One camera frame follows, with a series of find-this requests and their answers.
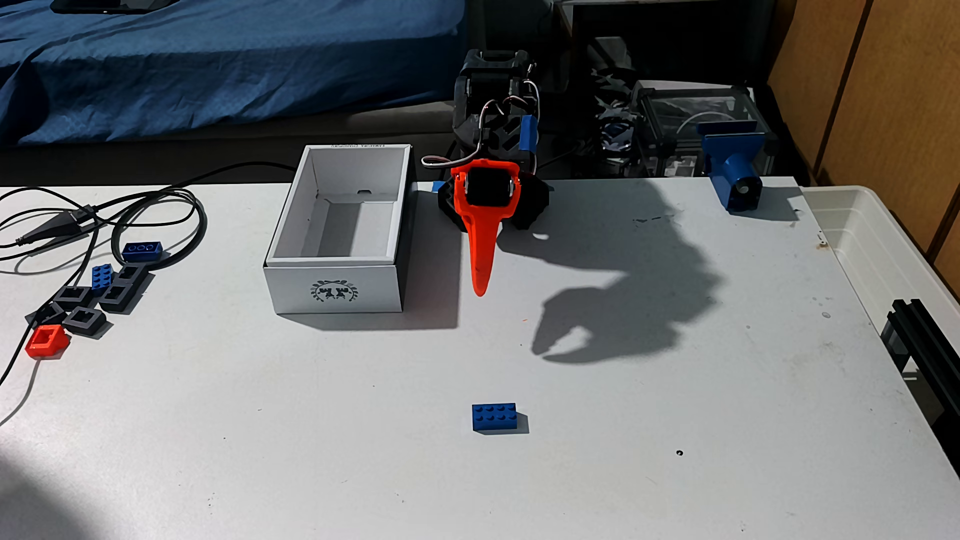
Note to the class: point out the blue printed mount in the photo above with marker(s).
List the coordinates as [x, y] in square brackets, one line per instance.
[731, 161]

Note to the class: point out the black aluminium extrusion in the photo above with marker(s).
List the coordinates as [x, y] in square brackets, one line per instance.
[926, 345]

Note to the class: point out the white cardboard box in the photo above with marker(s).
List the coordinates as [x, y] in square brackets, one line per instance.
[337, 289]

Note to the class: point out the small blue studded brick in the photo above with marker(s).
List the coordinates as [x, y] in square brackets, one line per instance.
[102, 276]

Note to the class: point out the dark blue brick round holes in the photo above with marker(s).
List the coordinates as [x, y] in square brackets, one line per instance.
[142, 251]

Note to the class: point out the wooden cabinet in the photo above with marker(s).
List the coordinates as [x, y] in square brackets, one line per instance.
[900, 90]

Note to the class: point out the grey bed frame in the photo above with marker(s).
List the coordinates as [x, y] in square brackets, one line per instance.
[225, 139]

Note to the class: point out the transparent plastic box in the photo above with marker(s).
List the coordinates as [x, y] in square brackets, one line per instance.
[675, 112]

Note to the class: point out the orange square frame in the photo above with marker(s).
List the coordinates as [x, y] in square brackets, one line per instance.
[34, 345]

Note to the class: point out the black flat device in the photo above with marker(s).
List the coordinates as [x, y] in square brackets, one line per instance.
[112, 6]

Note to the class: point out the black square frame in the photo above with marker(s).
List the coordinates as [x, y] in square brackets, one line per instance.
[139, 271]
[41, 312]
[106, 300]
[58, 300]
[70, 322]

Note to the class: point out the white plastic bin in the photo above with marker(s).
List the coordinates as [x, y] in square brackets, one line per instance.
[862, 240]

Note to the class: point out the blue toy brick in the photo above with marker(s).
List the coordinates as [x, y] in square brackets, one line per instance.
[493, 417]

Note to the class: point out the blue bed sheet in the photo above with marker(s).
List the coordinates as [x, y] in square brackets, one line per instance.
[225, 60]

